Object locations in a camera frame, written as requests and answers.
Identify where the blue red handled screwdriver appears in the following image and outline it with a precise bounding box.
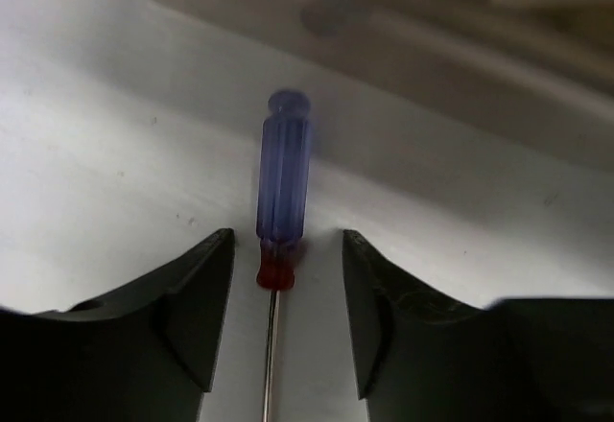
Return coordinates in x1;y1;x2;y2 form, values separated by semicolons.
256;89;313;421

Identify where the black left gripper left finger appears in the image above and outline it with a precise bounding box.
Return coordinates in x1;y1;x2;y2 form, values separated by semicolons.
1;228;235;421

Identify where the beige toolbox with clear lid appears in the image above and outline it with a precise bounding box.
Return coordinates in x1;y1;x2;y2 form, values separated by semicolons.
152;0;613;171

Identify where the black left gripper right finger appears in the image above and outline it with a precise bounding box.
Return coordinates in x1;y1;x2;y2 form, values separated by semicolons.
342;230;613;421

